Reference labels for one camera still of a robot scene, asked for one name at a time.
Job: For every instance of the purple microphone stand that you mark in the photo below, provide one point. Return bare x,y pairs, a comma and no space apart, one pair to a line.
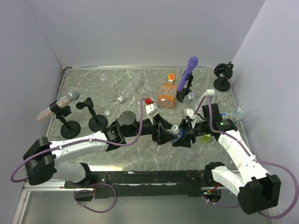
185,91

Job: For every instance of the green toy block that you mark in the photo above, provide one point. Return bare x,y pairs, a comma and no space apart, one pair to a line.
206,138

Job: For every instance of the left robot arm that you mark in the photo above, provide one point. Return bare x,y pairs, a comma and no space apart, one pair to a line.
49,160

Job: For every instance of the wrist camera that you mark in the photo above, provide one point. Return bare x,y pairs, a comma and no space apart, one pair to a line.
188,113
152,108

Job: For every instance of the clear open bottle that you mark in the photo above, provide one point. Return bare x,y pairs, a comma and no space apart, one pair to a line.
189,101

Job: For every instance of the silver glitter microphone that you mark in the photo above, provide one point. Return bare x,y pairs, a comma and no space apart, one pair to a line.
71,96

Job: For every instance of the empty black stand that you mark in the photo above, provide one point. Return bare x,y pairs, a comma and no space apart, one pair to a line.
97,122

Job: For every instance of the small white cap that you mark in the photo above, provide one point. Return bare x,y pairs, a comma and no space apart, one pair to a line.
107,113

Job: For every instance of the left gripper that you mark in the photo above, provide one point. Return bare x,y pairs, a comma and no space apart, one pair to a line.
164,136

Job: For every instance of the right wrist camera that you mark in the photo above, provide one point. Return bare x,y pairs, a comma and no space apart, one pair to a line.
188,113

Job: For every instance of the small clear labelled bottle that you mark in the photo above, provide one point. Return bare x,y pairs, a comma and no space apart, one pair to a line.
237,114

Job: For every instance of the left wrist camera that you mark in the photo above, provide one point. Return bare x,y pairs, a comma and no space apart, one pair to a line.
152,108

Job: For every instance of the purple microphone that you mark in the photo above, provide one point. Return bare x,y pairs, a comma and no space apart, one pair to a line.
192,63

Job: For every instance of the clear bottle white cap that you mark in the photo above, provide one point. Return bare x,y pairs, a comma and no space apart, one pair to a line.
103,77
120,99

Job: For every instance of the blue label water bottle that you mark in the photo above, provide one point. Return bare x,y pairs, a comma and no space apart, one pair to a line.
179,133

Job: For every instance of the black round clamp stand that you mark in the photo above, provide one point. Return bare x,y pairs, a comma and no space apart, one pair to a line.
223,72

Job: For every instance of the orange drink bottle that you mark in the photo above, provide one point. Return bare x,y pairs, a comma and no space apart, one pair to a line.
168,92

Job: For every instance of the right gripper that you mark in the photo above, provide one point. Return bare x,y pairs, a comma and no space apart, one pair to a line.
188,129

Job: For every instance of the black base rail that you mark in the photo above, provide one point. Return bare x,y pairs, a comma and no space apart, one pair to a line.
145,183

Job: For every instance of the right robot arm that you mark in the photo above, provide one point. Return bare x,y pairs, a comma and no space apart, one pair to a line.
256,189

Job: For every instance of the black microphone stand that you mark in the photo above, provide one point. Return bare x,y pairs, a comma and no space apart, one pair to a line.
69,129

